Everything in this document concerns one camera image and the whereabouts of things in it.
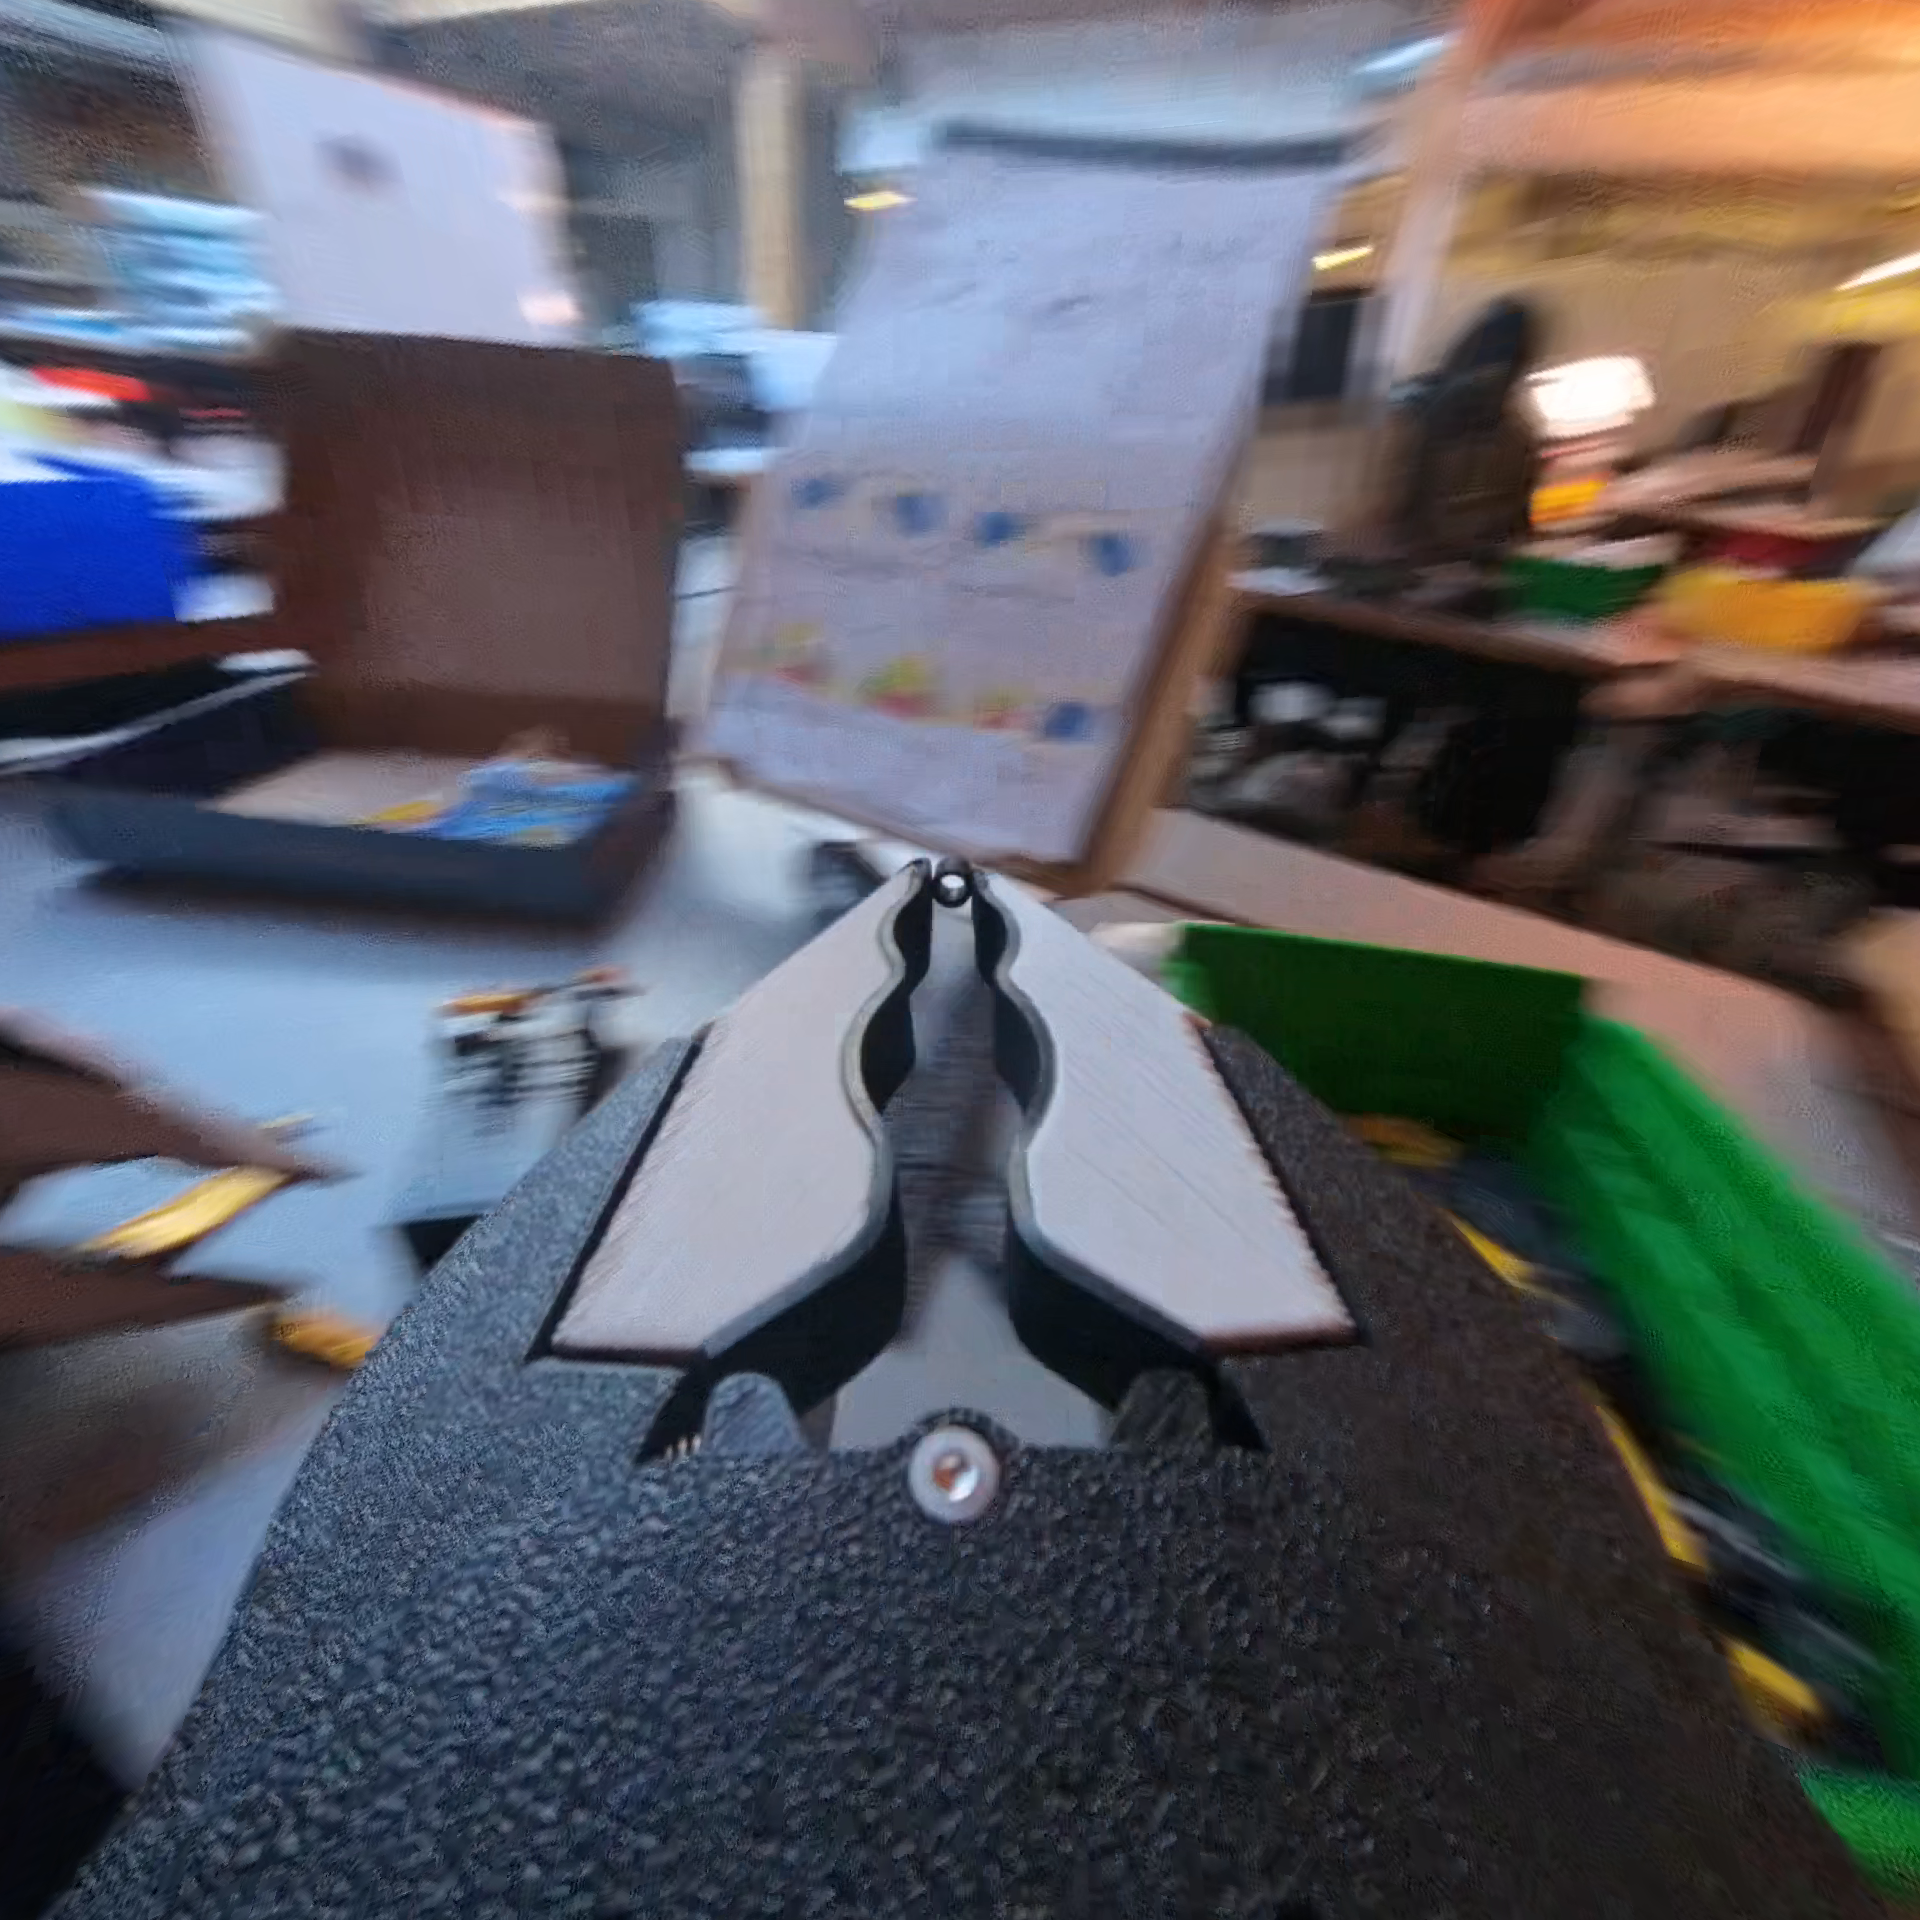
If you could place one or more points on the wooden display board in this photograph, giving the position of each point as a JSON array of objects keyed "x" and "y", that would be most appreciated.
[{"x": 1161, "y": 721}]

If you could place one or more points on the black perforated brick model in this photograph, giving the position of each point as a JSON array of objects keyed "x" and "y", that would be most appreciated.
[{"x": 495, "y": 1079}]

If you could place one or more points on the tan adjacent table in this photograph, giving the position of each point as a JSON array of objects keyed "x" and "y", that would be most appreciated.
[{"x": 1424, "y": 932}]

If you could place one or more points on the printed instruction sheet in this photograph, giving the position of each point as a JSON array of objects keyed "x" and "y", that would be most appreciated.
[{"x": 974, "y": 525}]

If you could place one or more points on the blue storage bin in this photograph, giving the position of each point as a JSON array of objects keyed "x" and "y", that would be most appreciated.
[{"x": 90, "y": 557}]

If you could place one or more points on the yellow perforated beam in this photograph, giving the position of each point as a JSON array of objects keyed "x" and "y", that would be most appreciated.
[{"x": 187, "y": 1212}]

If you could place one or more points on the whiteboard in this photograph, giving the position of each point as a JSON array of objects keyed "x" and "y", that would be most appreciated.
[{"x": 375, "y": 195}]

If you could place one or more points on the grey desk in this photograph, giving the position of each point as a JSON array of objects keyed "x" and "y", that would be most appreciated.
[{"x": 225, "y": 975}]

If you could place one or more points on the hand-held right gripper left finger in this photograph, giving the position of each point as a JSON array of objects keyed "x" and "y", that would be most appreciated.
[{"x": 721, "y": 1172}]

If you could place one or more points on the colourful instruction booklet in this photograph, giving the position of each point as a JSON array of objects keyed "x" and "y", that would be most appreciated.
[{"x": 524, "y": 803}]

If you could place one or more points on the green storage bin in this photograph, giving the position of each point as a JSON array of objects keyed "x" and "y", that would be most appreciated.
[{"x": 1724, "y": 1277}]

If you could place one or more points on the brown background table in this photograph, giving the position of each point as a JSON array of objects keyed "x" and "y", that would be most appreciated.
[{"x": 1500, "y": 638}]

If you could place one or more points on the yellow plastic container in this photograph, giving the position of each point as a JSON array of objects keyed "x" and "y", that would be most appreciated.
[{"x": 1770, "y": 608}]

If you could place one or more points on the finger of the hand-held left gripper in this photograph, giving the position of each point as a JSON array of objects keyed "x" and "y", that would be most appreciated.
[
  {"x": 90, "y": 1299},
  {"x": 119, "y": 1110}
]

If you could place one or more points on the brown side table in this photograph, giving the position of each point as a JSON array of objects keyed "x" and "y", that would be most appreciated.
[{"x": 119, "y": 652}]

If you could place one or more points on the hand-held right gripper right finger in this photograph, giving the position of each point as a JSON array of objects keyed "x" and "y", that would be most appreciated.
[{"x": 1171, "y": 1172}]

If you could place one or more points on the dark blue cardboard box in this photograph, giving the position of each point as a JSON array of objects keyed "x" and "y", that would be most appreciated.
[{"x": 481, "y": 525}]

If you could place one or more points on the yellow scoop piece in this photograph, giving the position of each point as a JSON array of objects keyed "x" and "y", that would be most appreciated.
[{"x": 323, "y": 1339}]

